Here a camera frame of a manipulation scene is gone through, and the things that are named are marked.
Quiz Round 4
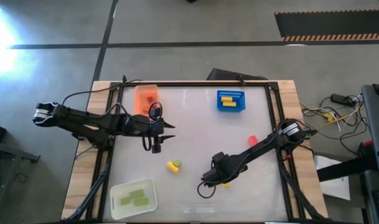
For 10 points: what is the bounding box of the black left camera cable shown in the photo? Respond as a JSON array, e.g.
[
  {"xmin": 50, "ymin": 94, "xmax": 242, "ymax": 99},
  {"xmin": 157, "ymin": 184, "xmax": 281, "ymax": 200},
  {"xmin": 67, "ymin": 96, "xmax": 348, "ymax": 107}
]
[{"xmin": 141, "ymin": 101, "xmax": 164, "ymax": 152}]

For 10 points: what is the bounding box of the gray metal stand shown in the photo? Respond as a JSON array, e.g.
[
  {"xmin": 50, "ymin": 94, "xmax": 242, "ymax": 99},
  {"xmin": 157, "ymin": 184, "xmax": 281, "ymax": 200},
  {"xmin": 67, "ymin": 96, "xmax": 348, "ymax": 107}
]
[{"xmin": 0, "ymin": 139, "xmax": 40, "ymax": 224}]

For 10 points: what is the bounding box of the black floor bar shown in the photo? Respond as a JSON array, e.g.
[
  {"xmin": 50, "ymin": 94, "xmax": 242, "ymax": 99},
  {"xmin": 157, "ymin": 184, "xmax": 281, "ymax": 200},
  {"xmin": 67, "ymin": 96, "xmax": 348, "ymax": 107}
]
[{"xmin": 316, "ymin": 157, "xmax": 377, "ymax": 183}]

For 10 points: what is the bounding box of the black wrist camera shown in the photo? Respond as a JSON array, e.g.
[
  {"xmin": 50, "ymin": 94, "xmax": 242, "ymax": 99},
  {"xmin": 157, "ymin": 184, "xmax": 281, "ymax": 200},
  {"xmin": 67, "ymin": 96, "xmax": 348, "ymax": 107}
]
[
  {"xmin": 211, "ymin": 151, "xmax": 229, "ymax": 166},
  {"xmin": 151, "ymin": 136, "xmax": 163, "ymax": 154}
]

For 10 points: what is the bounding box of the black right camera cable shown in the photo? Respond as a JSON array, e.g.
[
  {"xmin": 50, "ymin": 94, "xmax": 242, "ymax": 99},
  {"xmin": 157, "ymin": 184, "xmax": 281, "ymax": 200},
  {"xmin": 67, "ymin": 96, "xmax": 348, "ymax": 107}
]
[{"xmin": 197, "ymin": 181, "xmax": 217, "ymax": 199}]

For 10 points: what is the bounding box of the black side desk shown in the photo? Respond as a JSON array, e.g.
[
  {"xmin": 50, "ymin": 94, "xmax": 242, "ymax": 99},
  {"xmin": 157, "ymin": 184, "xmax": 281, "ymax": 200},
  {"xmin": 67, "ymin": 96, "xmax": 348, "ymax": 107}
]
[{"xmin": 362, "ymin": 82, "xmax": 379, "ymax": 175}]

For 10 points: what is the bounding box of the white paper sheet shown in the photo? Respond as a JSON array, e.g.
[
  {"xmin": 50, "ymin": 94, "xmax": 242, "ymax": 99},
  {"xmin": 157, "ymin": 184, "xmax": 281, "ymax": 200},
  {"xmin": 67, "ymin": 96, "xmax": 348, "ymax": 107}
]
[{"xmin": 313, "ymin": 154, "xmax": 351, "ymax": 202}]

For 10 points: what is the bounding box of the black metal table frame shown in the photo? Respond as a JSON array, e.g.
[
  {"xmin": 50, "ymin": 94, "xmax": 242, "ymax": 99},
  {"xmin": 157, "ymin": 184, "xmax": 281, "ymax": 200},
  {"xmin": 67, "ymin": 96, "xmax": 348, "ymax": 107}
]
[{"xmin": 60, "ymin": 80, "xmax": 333, "ymax": 224}]

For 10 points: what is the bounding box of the black hazard-striped floor mat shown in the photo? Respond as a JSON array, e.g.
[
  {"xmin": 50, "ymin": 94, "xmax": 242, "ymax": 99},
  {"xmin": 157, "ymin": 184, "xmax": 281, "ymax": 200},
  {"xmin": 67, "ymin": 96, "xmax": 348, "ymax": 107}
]
[{"xmin": 273, "ymin": 9, "xmax": 379, "ymax": 42}]

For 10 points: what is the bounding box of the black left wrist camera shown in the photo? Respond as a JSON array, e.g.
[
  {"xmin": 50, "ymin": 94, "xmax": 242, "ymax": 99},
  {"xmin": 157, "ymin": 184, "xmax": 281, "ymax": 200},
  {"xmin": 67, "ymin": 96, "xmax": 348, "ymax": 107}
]
[{"xmin": 151, "ymin": 136, "xmax": 163, "ymax": 154}]

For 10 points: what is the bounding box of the blue slotted plastic basket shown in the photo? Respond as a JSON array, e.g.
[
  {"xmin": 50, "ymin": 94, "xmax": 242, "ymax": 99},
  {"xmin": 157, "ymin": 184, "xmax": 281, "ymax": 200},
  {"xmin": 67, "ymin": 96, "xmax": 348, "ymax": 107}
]
[{"xmin": 216, "ymin": 90, "xmax": 246, "ymax": 113}]

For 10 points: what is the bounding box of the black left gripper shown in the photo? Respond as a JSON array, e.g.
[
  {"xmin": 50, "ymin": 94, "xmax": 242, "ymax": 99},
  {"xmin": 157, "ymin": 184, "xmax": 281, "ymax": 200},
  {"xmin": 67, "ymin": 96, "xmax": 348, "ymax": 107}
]
[{"xmin": 126, "ymin": 113, "xmax": 177, "ymax": 143}]

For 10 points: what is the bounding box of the translucent orange plastic bin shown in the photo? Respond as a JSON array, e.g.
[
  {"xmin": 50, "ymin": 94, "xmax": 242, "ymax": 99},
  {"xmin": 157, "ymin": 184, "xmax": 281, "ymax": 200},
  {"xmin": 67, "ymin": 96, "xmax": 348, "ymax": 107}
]
[{"xmin": 133, "ymin": 84, "xmax": 160, "ymax": 118}]

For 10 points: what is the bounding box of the translucent white plastic bin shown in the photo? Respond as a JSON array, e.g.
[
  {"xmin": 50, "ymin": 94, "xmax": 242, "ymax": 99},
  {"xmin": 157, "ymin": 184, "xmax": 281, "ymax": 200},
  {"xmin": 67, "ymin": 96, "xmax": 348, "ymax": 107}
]
[{"xmin": 110, "ymin": 179, "xmax": 158, "ymax": 220}]

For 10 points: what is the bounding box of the black camera cable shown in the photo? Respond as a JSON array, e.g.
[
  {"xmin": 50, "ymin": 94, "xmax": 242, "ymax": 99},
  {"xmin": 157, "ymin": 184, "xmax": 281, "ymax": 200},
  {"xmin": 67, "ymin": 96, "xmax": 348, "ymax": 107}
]
[
  {"xmin": 141, "ymin": 101, "xmax": 164, "ymax": 152},
  {"xmin": 197, "ymin": 181, "xmax": 217, "ymax": 199}
]

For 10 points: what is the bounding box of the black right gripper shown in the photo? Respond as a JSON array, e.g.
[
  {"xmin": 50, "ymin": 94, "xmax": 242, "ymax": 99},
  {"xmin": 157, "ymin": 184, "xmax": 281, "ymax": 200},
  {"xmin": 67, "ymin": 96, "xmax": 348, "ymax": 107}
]
[{"xmin": 200, "ymin": 154, "xmax": 250, "ymax": 188}]

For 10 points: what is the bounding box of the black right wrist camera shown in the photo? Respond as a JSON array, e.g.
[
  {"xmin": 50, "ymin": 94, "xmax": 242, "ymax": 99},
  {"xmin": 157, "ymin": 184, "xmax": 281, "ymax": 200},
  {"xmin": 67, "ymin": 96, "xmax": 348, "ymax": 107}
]
[{"xmin": 211, "ymin": 151, "xmax": 229, "ymax": 166}]

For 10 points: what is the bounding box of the long green block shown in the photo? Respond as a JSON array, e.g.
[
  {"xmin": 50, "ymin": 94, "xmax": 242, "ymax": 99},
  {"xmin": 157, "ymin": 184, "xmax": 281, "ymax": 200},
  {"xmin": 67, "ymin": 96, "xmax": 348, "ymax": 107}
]
[{"xmin": 133, "ymin": 197, "xmax": 150, "ymax": 207}]

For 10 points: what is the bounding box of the black power strip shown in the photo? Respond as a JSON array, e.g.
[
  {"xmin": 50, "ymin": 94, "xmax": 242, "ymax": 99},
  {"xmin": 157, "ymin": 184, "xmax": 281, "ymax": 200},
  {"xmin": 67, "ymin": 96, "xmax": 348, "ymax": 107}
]
[{"xmin": 330, "ymin": 93, "xmax": 355, "ymax": 107}]

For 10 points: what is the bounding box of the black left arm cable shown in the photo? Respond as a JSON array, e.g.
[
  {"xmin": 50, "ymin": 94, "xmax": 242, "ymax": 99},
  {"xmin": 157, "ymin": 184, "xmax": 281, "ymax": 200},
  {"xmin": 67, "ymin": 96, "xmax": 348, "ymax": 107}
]
[{"xmin": 60, "ymin": 79, "xmax": 142, "ymax": 108}]

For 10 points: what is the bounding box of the yellow cable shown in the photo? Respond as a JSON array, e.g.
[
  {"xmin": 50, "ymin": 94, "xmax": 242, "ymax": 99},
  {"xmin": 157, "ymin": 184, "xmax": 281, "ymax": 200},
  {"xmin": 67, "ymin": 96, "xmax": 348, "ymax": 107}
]
[{"xmin": 299, "ymin": 100, "xmax": 366, "ymax": 130}]

